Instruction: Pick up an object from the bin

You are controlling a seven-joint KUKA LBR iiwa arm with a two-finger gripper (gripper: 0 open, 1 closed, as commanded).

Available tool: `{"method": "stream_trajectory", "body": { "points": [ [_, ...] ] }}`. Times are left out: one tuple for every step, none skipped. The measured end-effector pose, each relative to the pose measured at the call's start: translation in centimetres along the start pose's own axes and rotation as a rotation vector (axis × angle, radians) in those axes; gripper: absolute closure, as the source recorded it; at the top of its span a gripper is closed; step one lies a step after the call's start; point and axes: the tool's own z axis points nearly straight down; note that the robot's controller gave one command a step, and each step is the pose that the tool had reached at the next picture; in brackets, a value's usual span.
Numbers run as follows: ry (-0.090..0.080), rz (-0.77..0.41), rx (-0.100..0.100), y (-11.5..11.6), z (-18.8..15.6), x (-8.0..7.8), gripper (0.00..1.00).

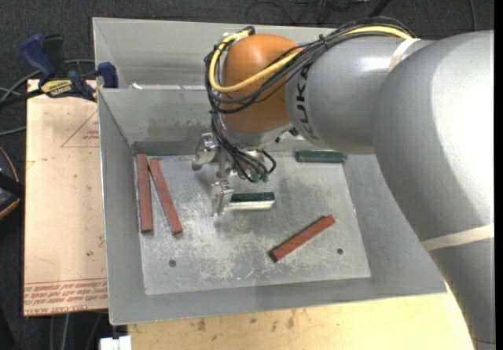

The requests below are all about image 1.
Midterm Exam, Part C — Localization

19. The dark green block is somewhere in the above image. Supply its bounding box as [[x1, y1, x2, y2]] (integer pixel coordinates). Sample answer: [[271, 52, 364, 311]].
[[295, 149, 349, 164], [229, 191, 277, 212]]

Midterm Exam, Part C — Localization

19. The brown cardboard board, red print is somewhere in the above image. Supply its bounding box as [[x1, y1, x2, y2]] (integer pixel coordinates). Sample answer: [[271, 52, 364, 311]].
[[23, 79, 109, 318]]

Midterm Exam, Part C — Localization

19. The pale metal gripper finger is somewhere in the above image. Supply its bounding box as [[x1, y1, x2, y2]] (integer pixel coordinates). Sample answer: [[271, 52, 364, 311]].
[[219, 182, 234, 216], [211, 182, 223, 218]]

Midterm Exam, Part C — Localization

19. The red-brown flat block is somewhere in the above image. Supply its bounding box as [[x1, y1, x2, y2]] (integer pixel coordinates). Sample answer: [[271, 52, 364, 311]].
[[147, 158, 185, 236], [134, 153, 155, 234], [267, 214, 337, 264]]

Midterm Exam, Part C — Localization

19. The grey metal bin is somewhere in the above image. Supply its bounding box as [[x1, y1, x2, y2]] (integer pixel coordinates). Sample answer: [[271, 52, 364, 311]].
[[92, 17, 449, 326]]

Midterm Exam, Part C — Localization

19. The black cylinder on white bracket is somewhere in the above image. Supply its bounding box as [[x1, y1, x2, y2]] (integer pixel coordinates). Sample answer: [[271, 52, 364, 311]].
[[274, 127, 300, 144]]

